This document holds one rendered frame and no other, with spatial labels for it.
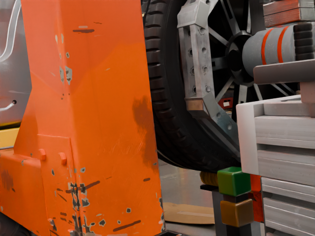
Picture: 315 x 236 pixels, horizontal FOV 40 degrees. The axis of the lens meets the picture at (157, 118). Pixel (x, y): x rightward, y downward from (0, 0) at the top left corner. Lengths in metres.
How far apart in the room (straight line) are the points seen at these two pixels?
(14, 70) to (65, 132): 0.52
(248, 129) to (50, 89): 0.35
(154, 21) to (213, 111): 0.25
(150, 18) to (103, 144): 0.43
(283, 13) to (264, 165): 0.44
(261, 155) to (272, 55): 0.58
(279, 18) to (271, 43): 0.19
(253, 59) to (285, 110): 0.62
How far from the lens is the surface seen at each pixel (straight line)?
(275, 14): 0.93
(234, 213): 0.70
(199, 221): 2.50
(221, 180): 0.71
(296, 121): 0.49
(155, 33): 1.03
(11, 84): 1.20
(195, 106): 1.00
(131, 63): 0.75
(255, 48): 1.13
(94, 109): 0.71
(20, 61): 1.22
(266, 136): 0.53
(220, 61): 1.17
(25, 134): 0.98
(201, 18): 1.00
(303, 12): 0.90
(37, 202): 0.91
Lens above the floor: 0.81
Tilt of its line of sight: 5 degrees down
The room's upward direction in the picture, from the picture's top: 6 degrees counter-clockwise
